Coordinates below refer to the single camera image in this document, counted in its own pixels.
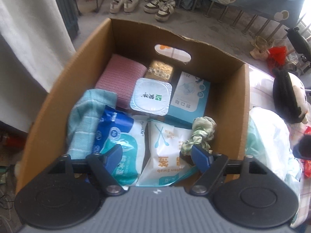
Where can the black-haired plush doll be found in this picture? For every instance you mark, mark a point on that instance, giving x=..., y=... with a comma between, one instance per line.
x=289, y=97

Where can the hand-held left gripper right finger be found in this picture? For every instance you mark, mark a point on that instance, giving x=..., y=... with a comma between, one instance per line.
x=200, y=159

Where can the red plastic bag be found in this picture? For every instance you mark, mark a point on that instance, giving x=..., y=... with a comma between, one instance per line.
x=278, y=57

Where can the white yogurt cup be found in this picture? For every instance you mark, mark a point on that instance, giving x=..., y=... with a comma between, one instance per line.
x=150, y=97

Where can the brown cardboard box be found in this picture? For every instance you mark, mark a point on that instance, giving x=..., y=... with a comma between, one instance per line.
x=230, y=106

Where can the white cotton swab packet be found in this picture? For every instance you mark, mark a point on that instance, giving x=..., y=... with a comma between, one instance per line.
x=167, y=145

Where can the white fabric cover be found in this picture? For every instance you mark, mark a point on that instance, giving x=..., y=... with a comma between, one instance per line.
x=29, y=41

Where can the printed checked blanket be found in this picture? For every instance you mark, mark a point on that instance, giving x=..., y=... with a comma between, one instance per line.
x=260, y=89

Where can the blue wet wipes pack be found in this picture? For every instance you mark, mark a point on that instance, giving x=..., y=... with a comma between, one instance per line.
x=121, y=138

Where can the teal checked towel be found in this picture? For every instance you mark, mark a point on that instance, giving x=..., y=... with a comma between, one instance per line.
x=82, y=116

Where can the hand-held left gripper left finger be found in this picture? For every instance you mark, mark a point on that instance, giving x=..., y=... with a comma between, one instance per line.
x=114, y=156

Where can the pale green plastic bag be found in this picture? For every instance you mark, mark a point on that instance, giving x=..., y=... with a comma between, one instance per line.
x=269, y=145

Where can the small gold carton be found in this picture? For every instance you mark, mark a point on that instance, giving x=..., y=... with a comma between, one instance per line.
x=160, y=70

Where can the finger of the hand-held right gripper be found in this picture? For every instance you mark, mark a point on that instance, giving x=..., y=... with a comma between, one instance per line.
x=303, y=148

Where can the pink ribbed sponge cloth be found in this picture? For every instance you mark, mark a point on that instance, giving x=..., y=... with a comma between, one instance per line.
x=116, y=77

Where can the teal carton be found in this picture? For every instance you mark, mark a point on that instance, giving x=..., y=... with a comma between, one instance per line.
x=192, y=94

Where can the green fabric scrunchie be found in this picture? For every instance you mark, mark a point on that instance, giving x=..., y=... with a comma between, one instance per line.
x=204, y=128

